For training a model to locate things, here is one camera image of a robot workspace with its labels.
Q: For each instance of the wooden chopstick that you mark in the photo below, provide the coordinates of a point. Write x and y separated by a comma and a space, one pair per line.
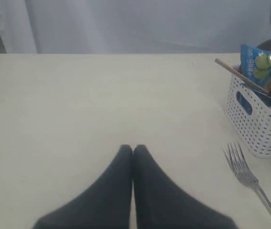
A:
247, 81

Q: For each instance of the silver metal fork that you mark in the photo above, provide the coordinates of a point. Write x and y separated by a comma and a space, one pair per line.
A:
242, 172

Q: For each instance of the blue Lays chip bag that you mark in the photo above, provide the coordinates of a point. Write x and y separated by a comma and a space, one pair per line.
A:
256, 65

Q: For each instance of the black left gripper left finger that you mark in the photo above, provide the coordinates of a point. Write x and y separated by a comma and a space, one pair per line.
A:
103, 205

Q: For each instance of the white perforated plastic basket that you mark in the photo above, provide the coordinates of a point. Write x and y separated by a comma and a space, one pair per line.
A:
250, 117

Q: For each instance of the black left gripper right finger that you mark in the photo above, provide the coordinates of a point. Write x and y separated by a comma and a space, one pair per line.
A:
161, 204

